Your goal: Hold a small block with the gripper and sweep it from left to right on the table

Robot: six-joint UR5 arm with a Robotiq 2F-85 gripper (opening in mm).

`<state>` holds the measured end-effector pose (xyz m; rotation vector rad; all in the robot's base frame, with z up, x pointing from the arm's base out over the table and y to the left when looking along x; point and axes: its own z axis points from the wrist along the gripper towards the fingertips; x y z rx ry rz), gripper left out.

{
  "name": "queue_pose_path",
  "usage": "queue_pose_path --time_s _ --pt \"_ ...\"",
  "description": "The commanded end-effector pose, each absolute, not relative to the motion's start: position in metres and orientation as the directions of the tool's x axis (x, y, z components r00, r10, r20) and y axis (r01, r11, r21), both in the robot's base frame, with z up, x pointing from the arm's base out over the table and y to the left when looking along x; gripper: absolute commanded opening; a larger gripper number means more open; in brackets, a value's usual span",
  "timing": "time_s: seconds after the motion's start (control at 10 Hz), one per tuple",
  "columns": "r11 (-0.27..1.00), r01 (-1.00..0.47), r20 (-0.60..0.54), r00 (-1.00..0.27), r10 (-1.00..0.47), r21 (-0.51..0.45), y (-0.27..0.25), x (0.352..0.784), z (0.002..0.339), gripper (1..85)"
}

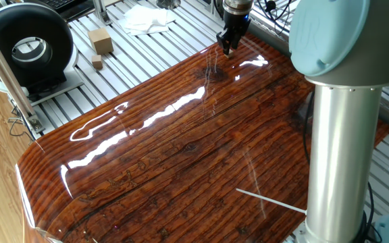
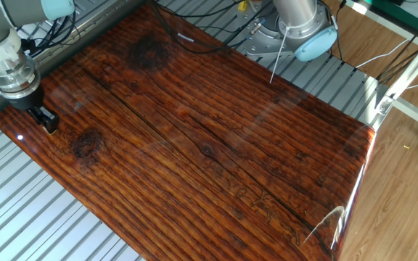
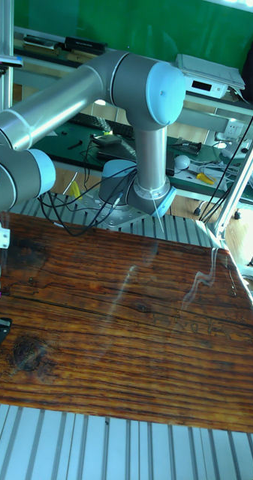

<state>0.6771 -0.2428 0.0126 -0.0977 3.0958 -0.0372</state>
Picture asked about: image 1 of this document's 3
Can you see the white crumpled cloth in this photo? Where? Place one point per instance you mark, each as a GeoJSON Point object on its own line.
{"type": "Point", "coordinates": [145, 20]}

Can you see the round metal fitting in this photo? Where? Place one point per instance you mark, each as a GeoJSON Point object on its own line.
{"type": "Point", "coordinates": [167, 3]}

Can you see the large tan cube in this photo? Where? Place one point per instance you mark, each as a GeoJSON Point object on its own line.
{"type": "Point", "coordinates": [100, 40]}

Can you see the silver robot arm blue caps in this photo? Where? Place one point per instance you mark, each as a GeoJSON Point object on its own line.
{"type": "Point", "coordinates": [339, 152]}

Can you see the small wooden block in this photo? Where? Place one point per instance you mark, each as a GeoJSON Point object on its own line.
{"type": "Point", "coordinates": [229, 54]}

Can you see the glossy wood-print table mat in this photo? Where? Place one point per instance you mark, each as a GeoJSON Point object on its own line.
{"type": "Point", "coordinates": [198, 162]}

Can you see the short aluminium upright profile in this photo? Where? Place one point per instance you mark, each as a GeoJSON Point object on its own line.
{"type": "Point", "coordinates": [100, 11]}

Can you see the silver robot mounting plate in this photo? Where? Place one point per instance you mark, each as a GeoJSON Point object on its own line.
{"type": "Point", "coordinates": [301, 234]}

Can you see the aluminium frame post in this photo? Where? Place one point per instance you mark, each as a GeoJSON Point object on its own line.
{"type": "Point", "coordinates": [5, 69]}

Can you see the medium tan cube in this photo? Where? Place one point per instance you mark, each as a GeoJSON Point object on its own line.
{"type": "Point", "coordinates": [97, 62]}

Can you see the black keyboard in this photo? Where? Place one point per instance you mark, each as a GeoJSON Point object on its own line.
{"type": "Point", "coordinates": [59, 2]}

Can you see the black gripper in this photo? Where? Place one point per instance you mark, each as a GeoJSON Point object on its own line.
{"type": "Point", "coordinates": [236, 22]}

